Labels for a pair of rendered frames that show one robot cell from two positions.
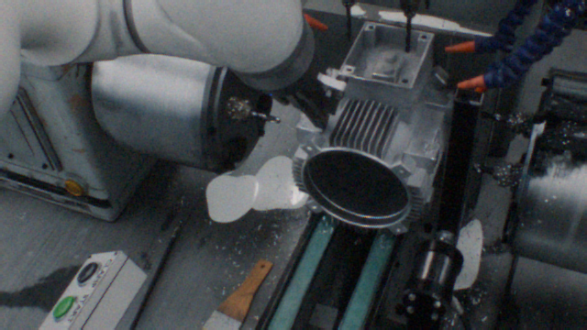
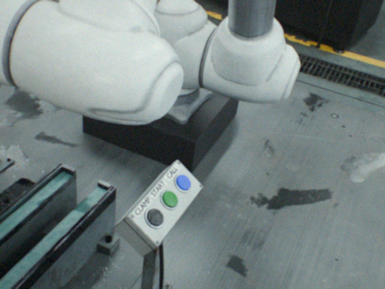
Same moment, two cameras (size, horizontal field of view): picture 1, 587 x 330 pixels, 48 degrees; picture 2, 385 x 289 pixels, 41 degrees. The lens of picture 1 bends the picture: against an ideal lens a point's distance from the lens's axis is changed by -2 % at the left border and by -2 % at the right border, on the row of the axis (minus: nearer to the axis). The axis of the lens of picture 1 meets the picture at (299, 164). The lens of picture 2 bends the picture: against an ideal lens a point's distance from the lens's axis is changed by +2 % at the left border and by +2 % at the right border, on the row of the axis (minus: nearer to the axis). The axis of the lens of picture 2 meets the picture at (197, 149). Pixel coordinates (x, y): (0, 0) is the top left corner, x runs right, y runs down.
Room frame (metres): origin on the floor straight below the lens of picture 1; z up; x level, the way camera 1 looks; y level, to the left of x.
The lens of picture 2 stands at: (1.04, 0.26, 1.67)
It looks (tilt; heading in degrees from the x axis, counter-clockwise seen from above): 38 degrees down; 174
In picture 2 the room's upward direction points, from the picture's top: 9 degrees clockwise
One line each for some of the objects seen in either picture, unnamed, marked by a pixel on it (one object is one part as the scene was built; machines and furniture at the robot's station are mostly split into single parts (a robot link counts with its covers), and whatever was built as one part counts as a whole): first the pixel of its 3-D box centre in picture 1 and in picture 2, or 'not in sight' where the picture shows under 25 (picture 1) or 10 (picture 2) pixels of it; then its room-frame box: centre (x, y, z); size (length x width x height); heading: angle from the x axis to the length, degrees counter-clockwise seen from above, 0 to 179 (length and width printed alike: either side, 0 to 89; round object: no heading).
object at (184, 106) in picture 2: not in sight; (164, 87); (-0.16, 0.26, 0.94); 0.22 x 0.18 x 0.06; 63
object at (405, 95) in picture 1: (386, 73); not in sight; (0.71, -0.13, 1.11); 0.12 x 0.11 x 0.07; 154
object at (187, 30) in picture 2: not in sight; (177, 43); (-0.15, 0.28, 1.08); 0.18 x 0.16 x 0.22; 68
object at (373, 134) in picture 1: (376, 139); not in sight; (0.67, -0.12, 1.02); 0.20 x 0.19 x 0.19; 154
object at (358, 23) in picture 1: (405, 92); not in sight; (0.81, -0.19, 0.97); 0.30 x 0.11 x 0.34; 64
